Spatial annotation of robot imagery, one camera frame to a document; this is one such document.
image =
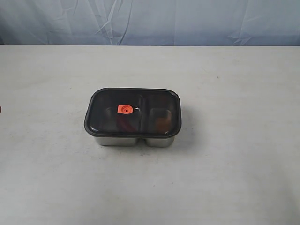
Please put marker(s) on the dark transparent box lid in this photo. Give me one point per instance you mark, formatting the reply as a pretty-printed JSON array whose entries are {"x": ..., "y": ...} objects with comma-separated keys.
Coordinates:
[{"x": 140, "y": 106}]

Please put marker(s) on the red toy sausage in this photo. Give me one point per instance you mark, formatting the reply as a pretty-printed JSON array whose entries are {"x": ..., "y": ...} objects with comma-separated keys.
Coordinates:
[{"x": 123, "y": 124}]

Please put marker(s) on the yellow toy cheese wedge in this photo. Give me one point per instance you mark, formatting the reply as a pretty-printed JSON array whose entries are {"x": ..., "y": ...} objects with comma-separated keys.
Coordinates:
[{"x": 163, "y": 122}]

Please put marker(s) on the stainless steel lunch box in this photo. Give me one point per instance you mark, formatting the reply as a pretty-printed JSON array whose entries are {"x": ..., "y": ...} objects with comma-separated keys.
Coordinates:
[{"x": 121, "y": 141}]

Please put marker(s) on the blue-grey backdrop cloth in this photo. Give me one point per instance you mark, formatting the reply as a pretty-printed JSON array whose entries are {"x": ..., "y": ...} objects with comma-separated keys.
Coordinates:
[{"x": 150, "y": 22}]

